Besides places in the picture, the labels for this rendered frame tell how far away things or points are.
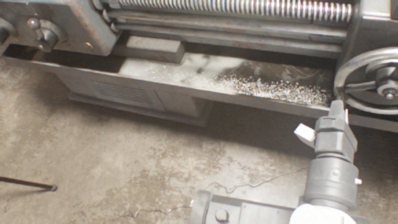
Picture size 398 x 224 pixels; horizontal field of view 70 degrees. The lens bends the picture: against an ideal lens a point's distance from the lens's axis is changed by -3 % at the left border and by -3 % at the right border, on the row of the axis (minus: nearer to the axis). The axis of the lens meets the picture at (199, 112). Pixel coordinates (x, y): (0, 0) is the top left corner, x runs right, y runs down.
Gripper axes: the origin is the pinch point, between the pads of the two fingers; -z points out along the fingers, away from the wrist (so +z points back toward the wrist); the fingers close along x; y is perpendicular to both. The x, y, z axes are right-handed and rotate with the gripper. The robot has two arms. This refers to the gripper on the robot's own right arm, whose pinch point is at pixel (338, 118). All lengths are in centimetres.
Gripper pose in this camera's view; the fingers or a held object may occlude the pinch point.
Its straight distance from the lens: 66.4
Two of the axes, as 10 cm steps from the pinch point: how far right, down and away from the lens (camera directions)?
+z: -3.0, 8.5, -4.3
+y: 7.4, -0.7, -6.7
